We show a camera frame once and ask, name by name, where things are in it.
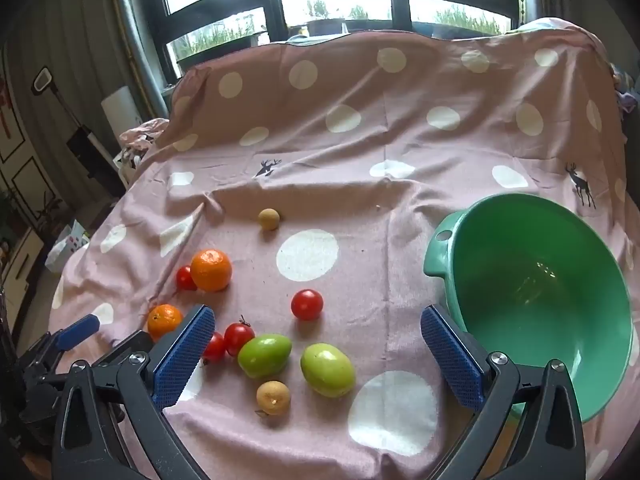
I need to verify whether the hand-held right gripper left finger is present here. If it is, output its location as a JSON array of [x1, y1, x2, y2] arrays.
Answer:
[[51, 304, 216, 480]]

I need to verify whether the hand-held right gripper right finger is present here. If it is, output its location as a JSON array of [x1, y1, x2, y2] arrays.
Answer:
[[420, 304, 586, 480]]

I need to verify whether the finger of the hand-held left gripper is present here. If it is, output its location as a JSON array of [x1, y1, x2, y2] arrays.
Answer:
[[30, 314, 101, 376], [95, 330, 155, 366]]

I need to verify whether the small orange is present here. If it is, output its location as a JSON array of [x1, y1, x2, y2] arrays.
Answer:
[[147, 304, 184, 342]]

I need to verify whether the green jujube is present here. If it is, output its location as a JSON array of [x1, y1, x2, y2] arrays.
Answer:
[[237, 333, 293, 380], [300, 343, 356, 398]]

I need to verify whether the large orange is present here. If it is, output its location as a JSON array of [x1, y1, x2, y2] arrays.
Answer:
[[190, 249, 233, 292]]

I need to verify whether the green plastic basin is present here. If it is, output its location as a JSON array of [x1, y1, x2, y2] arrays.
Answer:
[[423, 193, 635, 423]]

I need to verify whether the paper bag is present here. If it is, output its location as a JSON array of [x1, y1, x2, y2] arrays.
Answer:
[[45, 220, 91, 273]]

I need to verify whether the black box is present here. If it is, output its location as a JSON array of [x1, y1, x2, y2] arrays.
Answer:
[[66, 127, 126, 196]]

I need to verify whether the crumpled pink cloth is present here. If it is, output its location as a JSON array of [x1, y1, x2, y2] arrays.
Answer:
[[119, 118, 171, 161]]

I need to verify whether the pink polka dot blanket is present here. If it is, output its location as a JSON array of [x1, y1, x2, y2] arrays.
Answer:
[[47, 27, 631, 480]]

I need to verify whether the white board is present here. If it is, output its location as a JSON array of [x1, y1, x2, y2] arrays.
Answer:
[[101, 86, 146, 133]]

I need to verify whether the grey pipe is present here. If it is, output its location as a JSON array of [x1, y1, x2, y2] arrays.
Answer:
[[112, 0, 168, 118]]

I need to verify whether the colourful cloth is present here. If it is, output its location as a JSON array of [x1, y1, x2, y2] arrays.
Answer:
[[611, 62, 640, 116]]

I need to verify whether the pale cloth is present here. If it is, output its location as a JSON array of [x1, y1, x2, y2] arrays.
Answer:
[[525, 16, 581, 31]]

